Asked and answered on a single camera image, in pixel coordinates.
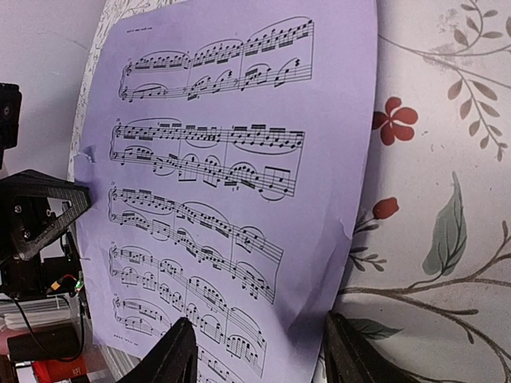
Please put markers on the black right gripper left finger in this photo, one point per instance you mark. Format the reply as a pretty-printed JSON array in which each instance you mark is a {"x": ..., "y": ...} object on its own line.
[{"x": 173, "y": 358}]

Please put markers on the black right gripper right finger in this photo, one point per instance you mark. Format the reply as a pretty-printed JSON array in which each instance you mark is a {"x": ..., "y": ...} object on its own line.
[{"x": 350, "y": 358}]

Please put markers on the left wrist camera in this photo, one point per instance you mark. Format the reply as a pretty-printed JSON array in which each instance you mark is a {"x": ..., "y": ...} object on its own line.
[{"x": 10, "y": 103}]

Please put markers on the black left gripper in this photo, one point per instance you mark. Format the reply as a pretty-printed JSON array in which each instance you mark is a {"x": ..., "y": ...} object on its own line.
[{"x": 39, "y": 258}]

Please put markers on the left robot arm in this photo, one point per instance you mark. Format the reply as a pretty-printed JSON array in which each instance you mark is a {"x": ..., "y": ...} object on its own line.
[{"x": 54, "y": 342}]

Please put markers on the purple sheet music page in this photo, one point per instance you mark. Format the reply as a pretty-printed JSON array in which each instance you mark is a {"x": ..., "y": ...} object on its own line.
[{"x": 225, "y": 146}]

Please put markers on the aluminium front rail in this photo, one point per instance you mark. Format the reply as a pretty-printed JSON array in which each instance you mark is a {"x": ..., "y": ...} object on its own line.
[{"x": 105, "y": 364}]

